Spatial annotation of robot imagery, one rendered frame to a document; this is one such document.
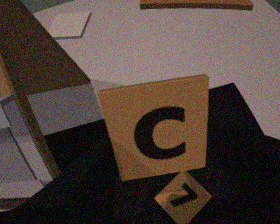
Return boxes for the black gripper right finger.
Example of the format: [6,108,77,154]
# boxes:
[208,119,280,224]

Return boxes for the tan flat board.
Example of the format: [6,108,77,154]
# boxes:
[140,0,253,11]

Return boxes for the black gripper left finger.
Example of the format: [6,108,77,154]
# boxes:
[0,135,113,224]

